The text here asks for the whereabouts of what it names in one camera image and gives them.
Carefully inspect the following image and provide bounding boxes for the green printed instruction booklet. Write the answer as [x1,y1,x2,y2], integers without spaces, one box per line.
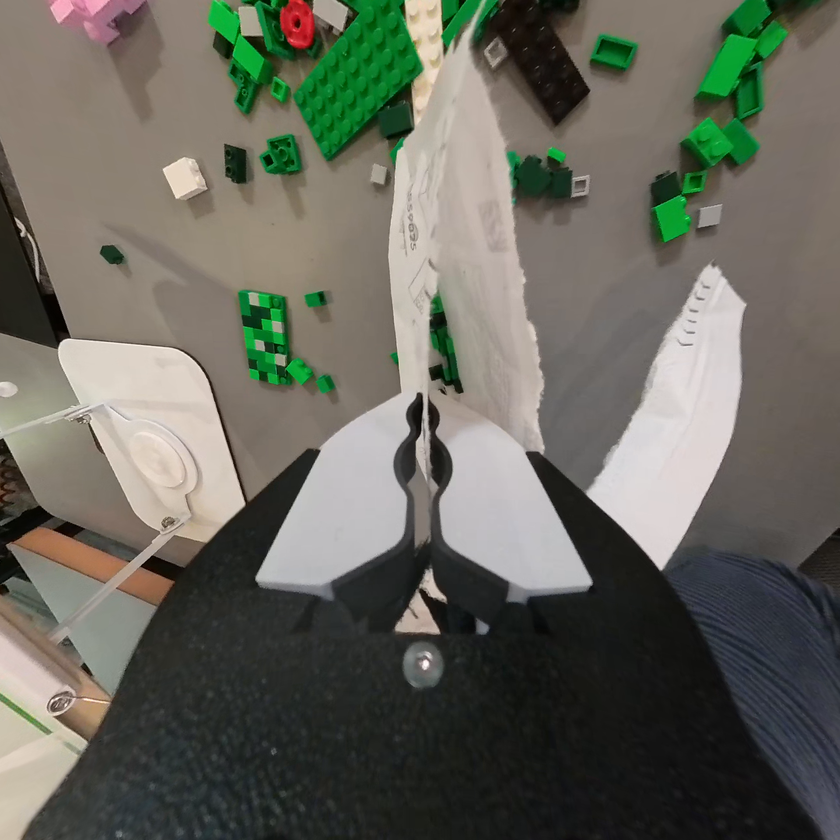
[0,692,89,840]

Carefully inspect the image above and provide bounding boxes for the grey desk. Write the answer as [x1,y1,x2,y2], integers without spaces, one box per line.
[0,0,840,578]

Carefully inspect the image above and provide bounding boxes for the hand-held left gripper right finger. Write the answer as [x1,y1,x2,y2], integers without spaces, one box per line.
[425,394,594,605]

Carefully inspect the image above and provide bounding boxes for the red round piece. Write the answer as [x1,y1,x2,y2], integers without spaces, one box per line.
[280,0,315,48]

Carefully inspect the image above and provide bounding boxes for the white square brick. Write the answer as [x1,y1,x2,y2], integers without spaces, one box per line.
[162,157,210,202]

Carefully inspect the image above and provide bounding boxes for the pink brick pig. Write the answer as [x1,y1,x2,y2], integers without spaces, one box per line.
[49,0,148,47]

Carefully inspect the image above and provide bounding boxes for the green hollow tile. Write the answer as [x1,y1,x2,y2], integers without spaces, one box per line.
[588,33,639,71]

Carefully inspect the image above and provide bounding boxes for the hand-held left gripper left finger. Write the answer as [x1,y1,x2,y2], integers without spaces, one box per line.
[256,392,422,600]

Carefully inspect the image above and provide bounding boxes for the large green studded plate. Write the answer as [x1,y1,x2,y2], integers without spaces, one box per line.
[293,9,425,162]

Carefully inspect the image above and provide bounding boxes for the green bracket brick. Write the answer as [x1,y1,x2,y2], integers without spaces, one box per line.
[260,134,304,175]

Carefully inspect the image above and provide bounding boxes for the curved row of green bricks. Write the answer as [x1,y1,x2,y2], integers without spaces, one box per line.
[650,0,791,245]

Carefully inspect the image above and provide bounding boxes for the white printed paper bag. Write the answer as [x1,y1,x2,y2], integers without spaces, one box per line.
[386,0,549,634]

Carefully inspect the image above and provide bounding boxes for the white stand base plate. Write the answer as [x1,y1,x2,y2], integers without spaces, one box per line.
[0,338,247,756]

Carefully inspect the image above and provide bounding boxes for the person's blue ribbed sweater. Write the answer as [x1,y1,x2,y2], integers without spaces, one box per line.
[663,550,840,840]

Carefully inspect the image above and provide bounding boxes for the long black plate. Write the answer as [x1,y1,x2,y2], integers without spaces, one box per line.
[487,0,590,127]

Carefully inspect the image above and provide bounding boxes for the grey table with wooden edge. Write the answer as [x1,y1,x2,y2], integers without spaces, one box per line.
[7,525,177,664]

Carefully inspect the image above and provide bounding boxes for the green mosaic plate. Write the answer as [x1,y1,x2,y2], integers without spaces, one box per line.
[238,289,294,387]

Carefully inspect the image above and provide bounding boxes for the long white plate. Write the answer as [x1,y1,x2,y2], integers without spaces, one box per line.
[406,0,439,127]

